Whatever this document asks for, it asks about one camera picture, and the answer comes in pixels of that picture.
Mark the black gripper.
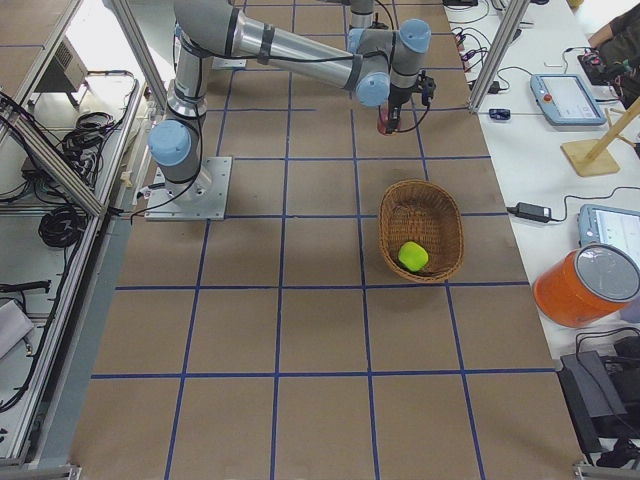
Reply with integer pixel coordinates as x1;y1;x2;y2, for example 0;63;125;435
385;84;411;134

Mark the dark red apple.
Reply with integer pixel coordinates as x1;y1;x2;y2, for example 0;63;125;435
377;107;392;135

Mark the green apple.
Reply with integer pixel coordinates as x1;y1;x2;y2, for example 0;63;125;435
398;241;430;273

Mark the wicker basket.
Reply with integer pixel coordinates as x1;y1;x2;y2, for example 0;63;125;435
378;179;464;283

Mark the small blue device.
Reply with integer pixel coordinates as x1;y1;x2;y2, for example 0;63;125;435
488;108;511;121

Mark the far teach pendant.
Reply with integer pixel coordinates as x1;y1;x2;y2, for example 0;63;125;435
529;74;606;126

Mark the teach pendant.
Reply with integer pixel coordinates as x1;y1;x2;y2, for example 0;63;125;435
578;204;639;263
529;74;606;126

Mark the black power adapter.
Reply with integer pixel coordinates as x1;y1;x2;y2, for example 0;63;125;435
507;202;552;223

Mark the wooden stand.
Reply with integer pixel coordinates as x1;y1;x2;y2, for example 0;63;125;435
561;98;639;177

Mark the near teach pendant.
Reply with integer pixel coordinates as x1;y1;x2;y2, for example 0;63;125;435
578;204;639;263

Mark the orange bucket with grey lid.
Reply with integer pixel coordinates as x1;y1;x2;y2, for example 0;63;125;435
533;243;639;328

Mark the black laptop stand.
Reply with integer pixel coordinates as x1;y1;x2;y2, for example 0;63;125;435
557;351;639;471

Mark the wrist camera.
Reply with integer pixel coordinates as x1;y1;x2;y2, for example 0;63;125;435
418;70;436;107

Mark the aluminium frame post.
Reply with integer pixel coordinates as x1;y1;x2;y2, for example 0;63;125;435
468;0;529;113

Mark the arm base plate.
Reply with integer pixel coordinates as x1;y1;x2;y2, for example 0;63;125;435
211;57;247;70
144;156;232;221

